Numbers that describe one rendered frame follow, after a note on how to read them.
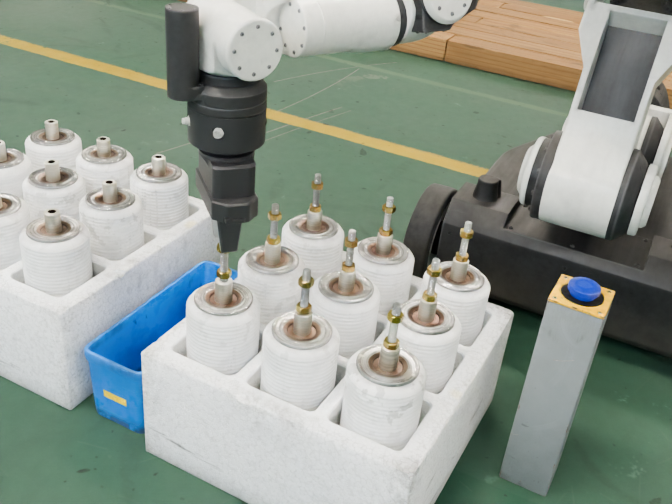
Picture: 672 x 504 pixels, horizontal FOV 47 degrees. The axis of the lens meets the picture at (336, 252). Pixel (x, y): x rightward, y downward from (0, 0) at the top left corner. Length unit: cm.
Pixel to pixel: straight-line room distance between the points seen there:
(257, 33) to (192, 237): 59
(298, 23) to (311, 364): 39
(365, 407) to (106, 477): 40
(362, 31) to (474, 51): 200
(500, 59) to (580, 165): 170
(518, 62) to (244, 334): 203
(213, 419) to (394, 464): 25
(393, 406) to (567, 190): 47
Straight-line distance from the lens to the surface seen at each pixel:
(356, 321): 104
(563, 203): 122
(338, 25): 90
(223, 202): 89
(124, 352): 124
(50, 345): 119
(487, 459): 121
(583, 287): 101
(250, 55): 82
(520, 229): 142
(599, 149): 122
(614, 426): 135
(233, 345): 101
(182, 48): 83
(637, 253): 144
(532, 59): 286
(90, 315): 119
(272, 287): 107
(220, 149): 87
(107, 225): 123
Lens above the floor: 84
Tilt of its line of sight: 31 degrees down
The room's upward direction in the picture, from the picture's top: 6 degrees clockwise
